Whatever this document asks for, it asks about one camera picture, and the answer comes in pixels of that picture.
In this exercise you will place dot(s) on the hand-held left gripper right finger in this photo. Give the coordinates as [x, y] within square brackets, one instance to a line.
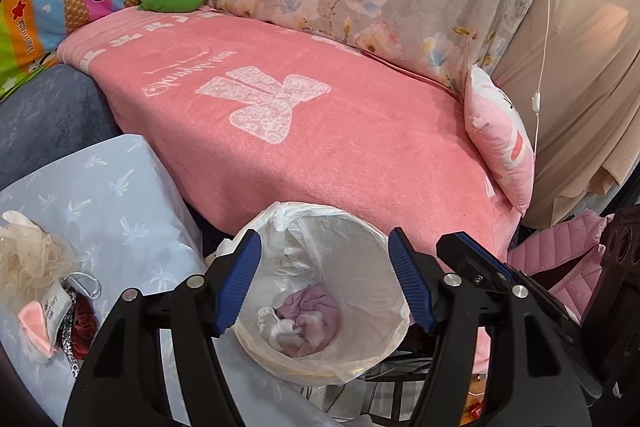
[411, 282]

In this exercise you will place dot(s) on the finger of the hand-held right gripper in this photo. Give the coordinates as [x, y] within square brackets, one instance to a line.
[472, 257]

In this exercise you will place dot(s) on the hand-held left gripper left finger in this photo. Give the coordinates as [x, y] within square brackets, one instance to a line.
[239, 279]

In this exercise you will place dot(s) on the white bin with plastic bag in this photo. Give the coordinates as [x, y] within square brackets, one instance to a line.
[360, 267]

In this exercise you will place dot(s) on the white cloth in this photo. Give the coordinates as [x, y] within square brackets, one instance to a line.
[17, 221]

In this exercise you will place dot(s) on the crumpled white tissue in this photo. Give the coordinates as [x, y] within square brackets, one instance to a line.
[270, 319]

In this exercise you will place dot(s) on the pink quilted jacket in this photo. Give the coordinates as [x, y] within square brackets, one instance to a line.
[565, 247]

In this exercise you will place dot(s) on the crumpled pink cloth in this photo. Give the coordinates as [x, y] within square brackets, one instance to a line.
[320, 307]

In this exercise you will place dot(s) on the small pink pillow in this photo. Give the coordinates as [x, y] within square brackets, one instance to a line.
[500, 147]

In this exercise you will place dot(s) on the pink blanket with bow print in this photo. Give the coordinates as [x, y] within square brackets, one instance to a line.
[300, 157]

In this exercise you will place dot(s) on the clear plastic hook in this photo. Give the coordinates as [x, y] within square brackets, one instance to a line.
[96, 288]

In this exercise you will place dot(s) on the light blue palm-print cloth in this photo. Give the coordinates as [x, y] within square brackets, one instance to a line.
[115, 207]

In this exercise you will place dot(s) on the dark red cloth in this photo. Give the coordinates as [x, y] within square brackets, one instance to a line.
[85, 327]

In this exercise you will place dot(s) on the pink and white sock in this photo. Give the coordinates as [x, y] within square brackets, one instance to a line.
[37, 322]

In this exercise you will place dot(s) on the beige mesh bath pouf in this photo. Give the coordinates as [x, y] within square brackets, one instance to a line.
[30, 262]

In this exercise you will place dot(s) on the beige cloth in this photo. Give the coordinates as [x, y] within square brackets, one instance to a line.
[585, 57]

